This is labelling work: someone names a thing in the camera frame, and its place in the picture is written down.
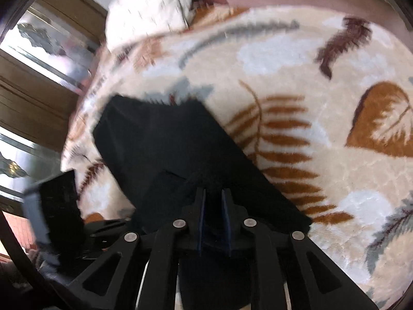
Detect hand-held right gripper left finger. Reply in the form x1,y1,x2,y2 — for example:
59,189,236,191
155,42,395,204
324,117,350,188
66,187,207,310

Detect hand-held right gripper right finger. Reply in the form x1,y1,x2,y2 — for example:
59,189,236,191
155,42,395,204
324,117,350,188
221,188,379,310

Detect pink bedsheet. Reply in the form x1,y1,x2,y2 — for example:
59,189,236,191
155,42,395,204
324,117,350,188
206,0,408,37

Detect cream leaf print blanket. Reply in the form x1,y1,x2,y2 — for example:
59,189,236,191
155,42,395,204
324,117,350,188
61,5,413,309

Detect white cloth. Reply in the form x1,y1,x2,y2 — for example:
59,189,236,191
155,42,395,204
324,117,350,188
105,0,198,53

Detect black pants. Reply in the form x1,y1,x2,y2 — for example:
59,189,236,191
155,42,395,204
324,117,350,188
92,94,312,309

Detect wooden glass door cabinet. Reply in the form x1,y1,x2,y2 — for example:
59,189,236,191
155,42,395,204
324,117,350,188
0,0,109,214

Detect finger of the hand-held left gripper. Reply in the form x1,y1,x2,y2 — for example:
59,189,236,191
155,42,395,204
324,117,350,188
83,218,143,239
75,245,111,263

